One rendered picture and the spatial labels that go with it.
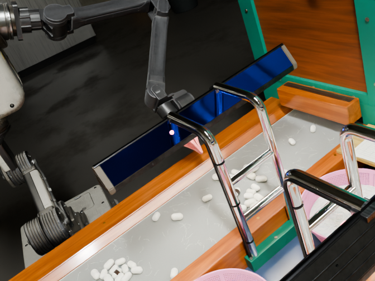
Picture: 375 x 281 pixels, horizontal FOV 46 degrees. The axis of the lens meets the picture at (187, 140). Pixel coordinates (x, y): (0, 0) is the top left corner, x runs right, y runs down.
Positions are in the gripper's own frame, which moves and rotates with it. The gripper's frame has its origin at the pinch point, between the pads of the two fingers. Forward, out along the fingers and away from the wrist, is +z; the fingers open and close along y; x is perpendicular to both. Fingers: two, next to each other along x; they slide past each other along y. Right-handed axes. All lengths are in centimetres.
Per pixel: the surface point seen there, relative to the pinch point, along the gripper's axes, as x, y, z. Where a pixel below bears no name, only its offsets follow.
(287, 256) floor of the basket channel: -10.0, -3.8, 40.1
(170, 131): -30.0, -13.5, -0.2
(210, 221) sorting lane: -1.0, -11.8, 19.3
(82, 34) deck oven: 372, 111, -335
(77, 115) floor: 256, 19, -171
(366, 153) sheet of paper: -17.2, 31.6, 32.8
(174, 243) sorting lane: 0.1, -24.0, 17.9
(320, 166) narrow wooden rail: -10.9, 21.4, 27.4
